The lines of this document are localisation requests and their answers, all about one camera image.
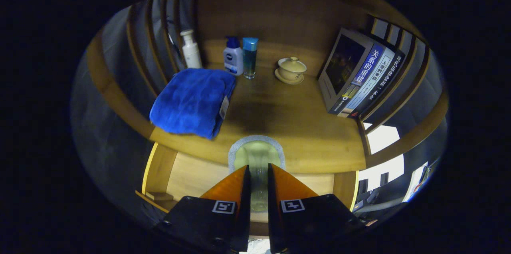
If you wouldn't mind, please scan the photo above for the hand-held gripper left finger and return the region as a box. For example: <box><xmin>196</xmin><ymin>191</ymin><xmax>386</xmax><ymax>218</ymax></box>
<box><xmin>156</xmin><ymin>165</ymin><xmax>252</xmax><ymax>253</ymax></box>

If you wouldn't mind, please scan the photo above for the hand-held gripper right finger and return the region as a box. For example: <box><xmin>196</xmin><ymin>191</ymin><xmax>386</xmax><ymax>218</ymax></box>
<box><xmin>267</xmin><ymin>163</ymin><xmax>366</xmax><ymax>253</ymax></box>

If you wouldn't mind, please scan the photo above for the green ornament grey base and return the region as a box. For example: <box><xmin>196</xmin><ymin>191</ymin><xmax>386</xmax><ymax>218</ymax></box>
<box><xmin>228</xmin><ymin>135</ymin><xmax>286</xmax><ymax>212</ymax></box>

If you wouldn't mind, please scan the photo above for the wooden drawer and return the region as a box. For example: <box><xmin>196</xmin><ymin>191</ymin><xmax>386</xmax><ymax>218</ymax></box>
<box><xmin>135</xmin><ymin>142</ymin><xmax>360</xmax><ymax>236</ymax></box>

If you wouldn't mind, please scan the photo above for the blue towel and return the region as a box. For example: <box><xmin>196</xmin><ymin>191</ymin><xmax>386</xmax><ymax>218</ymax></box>
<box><xmin>149</xmin><ymin>68</ymin><xmax>237</xmax><ymax>140</ymax></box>

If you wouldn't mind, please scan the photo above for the wooden countertop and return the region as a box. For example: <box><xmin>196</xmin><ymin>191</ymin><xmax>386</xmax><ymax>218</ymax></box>
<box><xmin>150</xmin><ymin>38</ymin><xmax>368</xmax><ymax>175</ymax></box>

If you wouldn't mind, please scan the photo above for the wooden cabinet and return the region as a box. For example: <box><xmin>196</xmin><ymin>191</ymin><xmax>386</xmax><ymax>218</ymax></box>
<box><xmin>86</xmin><ymin>0</ymin><xmax>450</xmax><ymax>175</ymax></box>

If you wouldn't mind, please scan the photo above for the beige lidded tea cup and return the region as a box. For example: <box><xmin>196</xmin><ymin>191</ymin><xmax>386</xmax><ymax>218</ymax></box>
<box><xmin>274</xmin><ymin>57</ymin><xmax>307</xmax><ymax>85</ymax></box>

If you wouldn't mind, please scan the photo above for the clear bottle teal cap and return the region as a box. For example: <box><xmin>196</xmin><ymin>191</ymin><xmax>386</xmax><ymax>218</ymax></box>
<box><xmin>242</xmin><ymin>37</ymin><xmax>259</xmax><ymax>79</ymax></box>

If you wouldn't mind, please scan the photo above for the white bottle blue cap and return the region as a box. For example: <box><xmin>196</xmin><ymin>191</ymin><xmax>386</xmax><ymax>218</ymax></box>
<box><xmin>223</xmin><ymin>36</ymin><xmax>244</xmax><ymax>76</ymax></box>

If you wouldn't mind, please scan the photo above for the black backdrop cloth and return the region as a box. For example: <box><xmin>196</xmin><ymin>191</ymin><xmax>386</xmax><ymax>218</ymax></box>
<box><xmin>71</xmin><ymin>0</ymin><xmax>196</xmax><ymax>226</ymax></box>

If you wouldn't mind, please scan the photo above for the blue spine book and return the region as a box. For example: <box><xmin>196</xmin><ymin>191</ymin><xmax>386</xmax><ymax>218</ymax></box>
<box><xmin>318</xmin><ymin>28</ymin><xmax>386</xmax><ymax>115</ymax></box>

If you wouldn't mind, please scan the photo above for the white pump bottle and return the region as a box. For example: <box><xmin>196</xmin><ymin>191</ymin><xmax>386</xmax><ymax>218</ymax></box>
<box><xmin>180</xmin><ymin>29</ymin><xmax>203</xmax><ymax>69</ymax></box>

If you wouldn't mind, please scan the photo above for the white spine book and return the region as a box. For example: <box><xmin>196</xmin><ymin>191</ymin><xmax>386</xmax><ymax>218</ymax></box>
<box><xmin>337</xmin><ymin>46</ymin><xmax>398</xmax><ymax>118</ymax></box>

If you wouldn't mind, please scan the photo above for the black spine book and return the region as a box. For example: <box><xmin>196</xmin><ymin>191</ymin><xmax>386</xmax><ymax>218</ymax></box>
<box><xmin>347</xmin><ymin>52</ymin><xmax>406</xmax><ymax>119</ymax></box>

